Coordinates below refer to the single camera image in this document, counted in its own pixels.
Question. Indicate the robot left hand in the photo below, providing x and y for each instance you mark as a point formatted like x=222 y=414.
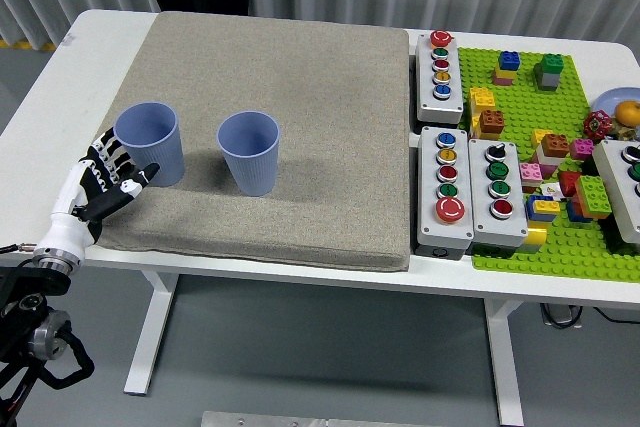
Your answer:
x=65 y=234

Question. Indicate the blue ribbed plastic cup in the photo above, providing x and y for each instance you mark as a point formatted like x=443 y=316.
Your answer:
x=152 y=152
x=252 y=167

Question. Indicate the white table leg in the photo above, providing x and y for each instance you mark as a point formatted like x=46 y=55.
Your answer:
x=505 y=367
x=150 y=327

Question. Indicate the grey-brown fabric mat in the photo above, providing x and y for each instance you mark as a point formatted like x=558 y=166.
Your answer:
x=300 y=122

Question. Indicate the grey box, large red stop button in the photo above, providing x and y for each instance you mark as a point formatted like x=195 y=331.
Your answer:
x=432 y=227

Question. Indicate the grey box, small red stop button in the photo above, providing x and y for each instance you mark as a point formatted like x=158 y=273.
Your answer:
x=430 y=102

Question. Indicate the brown on yellow brick stack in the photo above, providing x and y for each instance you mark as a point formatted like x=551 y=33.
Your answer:
x=491 y=122

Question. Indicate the light pink toy brick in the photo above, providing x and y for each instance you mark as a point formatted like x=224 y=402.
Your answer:
x=530 y=173

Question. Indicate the yellow round toy brick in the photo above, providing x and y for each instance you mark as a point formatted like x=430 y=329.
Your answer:
x=535 y=237

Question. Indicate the blue yellow pink brick stack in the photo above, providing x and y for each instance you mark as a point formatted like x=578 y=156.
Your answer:
x=507 y=67

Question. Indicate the yellow on blue brick stack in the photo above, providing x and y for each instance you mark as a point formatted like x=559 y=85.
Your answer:
x=544 y=207

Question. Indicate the brown white yellow brick stack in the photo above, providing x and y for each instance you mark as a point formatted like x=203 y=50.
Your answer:
x=556 y=145

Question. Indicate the green studded baseplate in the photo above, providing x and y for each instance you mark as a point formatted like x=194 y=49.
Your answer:
x=570 y=257

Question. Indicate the red toy brick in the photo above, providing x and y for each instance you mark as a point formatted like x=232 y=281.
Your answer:
x=569 y=182

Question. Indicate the green grey brick stack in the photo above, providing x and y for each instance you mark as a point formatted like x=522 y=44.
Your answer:
x=549 y=74

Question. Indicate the magenta toy brick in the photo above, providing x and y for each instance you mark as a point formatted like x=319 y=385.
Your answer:
x=582 y=148

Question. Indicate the green red blue brick stack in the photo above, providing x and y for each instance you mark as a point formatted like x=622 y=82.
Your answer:
x=592 y=194

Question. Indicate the red valve wheel toy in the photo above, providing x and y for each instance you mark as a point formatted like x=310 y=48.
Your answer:
x=596 y=125

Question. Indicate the grey button box, green buttons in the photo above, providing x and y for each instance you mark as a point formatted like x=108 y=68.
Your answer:
x=617 y=187

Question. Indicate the light blue plate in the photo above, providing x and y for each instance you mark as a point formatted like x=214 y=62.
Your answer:
x=607 y=99

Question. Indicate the brown toy item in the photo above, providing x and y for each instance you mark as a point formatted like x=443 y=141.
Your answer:
x=624 y=132

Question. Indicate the orange fruit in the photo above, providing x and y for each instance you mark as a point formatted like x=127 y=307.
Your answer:
x=627 y=112

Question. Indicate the grey box with selector switch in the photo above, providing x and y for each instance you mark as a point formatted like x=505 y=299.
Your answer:
x=505 y=229

